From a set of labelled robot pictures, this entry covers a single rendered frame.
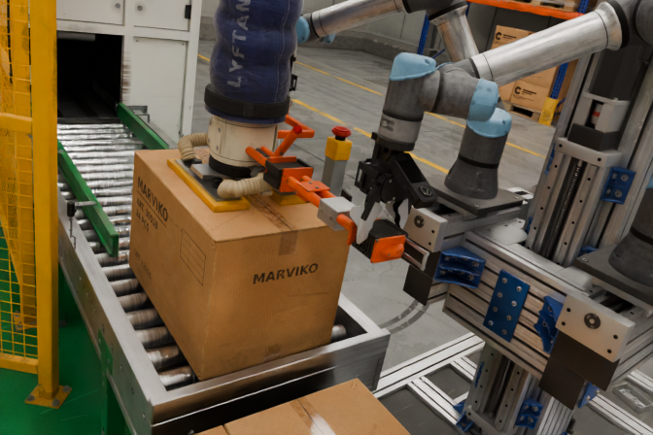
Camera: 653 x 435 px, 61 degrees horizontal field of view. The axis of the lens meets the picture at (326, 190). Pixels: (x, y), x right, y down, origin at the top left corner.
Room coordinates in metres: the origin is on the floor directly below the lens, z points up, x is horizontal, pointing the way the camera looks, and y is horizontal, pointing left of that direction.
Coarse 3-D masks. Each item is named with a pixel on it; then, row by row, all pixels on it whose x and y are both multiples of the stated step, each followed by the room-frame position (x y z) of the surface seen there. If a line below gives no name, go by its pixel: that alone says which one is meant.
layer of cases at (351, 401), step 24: (360, 384) 1.21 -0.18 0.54; (288, 408) 1.08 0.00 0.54; (312, 408) 1.09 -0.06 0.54; (336, 408) 1.11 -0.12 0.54; (360, 408) 1.12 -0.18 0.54; (384, 408) 1.14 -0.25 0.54; (216, 432) 0.96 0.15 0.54; (240, 432) 0.98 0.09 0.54; (264, 432) 0.99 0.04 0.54; (288, 432) 1.00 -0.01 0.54; (312, 432) 1.02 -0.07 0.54; (336, 432) 1.03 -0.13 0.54; (360, 432) 1.04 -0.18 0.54; (384, 432) 1.06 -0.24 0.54; (408, 432) 1.07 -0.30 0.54
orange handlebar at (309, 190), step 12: (288, 120) 1.75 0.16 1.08; (288, 132) 1.59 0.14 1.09; (312, 132) 1.65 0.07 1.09; (252, 156) 1.35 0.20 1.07; (264, 156) 1.33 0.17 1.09; (288, 180) 1.21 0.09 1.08; (300, 180) 1.24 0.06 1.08; (312, 180) 1.23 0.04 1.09; (300, 192) 1.17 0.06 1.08; (312, 192) 1.15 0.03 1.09; (324, 192) 1.17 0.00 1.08; (348, 228) 1.02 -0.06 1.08; (384, 252) 0.94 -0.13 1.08; (396, 252) 0.94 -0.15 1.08
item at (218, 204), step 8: (168, 160) 1.50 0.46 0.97; (176, 160) 1.49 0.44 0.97; (192, 160) 1.45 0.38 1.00; (200, 160) 1.46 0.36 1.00; (176, 168) 1.45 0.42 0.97; (184, 168) 1.44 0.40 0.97; (184, 176) 1.40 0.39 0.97; (192, 176) 1.40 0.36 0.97; (192, 184) 1.36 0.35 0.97; (200, 184) 1.35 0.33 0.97; (208, 184) 1.36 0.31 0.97; (216, 184) 1.34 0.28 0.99; (200, 192) 1.31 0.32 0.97; (208, 192) 1.31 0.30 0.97; (216, 192) 1.32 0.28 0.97; (208, 200) 1.27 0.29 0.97; (216, 200) 1.27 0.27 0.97; (224, 200) 1.29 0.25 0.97; (232, 200) 1.30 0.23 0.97; (240, 200) 1.31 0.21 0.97; (216, 208) 1.24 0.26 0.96; (224, 208) 1.26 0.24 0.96; (232, 208) 1.27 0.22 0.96; (240, 208) 1.29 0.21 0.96; (248, 208) 1.30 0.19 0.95
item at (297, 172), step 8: (272, 160) 1.28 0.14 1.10; (280, 160) 1.29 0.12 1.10; (288, 160) 1.31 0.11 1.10; (296, 160) 1.32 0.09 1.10; (272, 168) 1.24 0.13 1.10; (280, 168) 1.25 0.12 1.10; (288, 168) 1.22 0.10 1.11; (296, 168) 1.23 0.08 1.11; (304, 168) 1.25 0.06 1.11; (312, 168) 1.26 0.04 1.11; (264, 176) 1.26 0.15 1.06; (272, 176) 1.25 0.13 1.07; (280, 176) 1.21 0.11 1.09; (288, 176) 1.22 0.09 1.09; (296, 176) 1.23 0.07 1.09; (272, 184) 1.23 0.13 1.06; (280, 184) 1.22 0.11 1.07
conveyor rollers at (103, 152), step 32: (64, 128) 2.82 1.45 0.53; (96, 128) 2.86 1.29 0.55; (128, 128) 2.96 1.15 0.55; (96, 160) 2.43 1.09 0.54; (128, 160) 2.52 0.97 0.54; (64, 192) 2.02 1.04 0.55; (96, 192) 2.09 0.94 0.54; (128, 192) 2.17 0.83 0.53; (128, 224) 1.90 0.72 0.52; (96, 256) 1.59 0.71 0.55; (128, 256) 1.65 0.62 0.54; (128, 288) 1.47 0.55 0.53; (160, 320) 1.35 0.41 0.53; (160, 352) 1.19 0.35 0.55; (192, 384) 1.14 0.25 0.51
